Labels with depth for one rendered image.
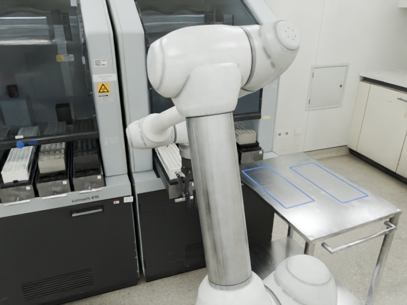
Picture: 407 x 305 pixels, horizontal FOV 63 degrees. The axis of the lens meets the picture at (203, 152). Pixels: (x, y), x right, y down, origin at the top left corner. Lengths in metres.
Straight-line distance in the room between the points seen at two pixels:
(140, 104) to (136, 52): 0.24
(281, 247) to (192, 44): 1.54
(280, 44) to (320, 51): 2.72
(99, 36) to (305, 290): 1.24
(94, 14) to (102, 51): 0.19
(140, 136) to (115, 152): 0.56
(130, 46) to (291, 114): 2.16
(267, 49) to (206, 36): 0.13
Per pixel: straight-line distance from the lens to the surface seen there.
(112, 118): 1.64
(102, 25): 1.60
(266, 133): 1.94
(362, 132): 3.83
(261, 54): 0.71
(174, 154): 1.64
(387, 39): 3.94
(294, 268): 0.86
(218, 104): 0.65
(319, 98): 3.55
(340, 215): 1.37
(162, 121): 1.06
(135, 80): 1.60
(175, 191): 1.51
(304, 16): 3.26
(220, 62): 0.65
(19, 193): 1.69
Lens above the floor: 1.55
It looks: 25 degrees down
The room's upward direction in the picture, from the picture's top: straight up
